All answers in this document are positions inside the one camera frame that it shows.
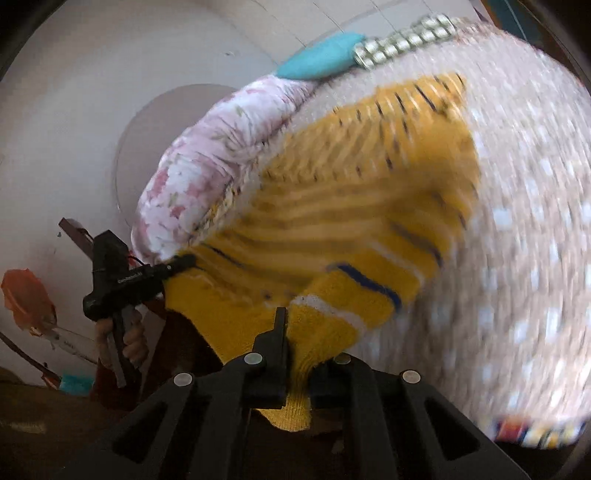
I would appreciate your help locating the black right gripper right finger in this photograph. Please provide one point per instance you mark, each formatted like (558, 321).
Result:
(393, 428)

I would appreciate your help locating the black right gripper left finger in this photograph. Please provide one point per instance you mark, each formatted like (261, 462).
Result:
(188, 428)

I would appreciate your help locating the yellow striped knit sweater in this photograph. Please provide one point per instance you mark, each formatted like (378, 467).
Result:
(343, 228)

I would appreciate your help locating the person's left hand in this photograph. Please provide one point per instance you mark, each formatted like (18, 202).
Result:
(135, 350)

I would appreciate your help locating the orange plastic bag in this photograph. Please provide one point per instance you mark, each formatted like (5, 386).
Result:
(26, 298)

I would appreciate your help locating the geometric patterned blanket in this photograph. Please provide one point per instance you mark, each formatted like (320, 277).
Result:
(506, 352)

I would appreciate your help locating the beige dotted quilted bedspread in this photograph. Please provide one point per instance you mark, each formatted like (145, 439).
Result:
(529, 119)

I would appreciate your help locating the pink floral duvet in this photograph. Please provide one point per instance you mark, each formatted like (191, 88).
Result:
(193, 172)

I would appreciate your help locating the beige round headboard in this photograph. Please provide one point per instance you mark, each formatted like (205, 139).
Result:
(150, 132)

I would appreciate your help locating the turquoise pillow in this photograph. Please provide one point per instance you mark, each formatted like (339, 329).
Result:
(324, 59)

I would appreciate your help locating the olive shell-pattern bolster pillow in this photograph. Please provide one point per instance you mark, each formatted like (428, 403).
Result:
(431, 29)

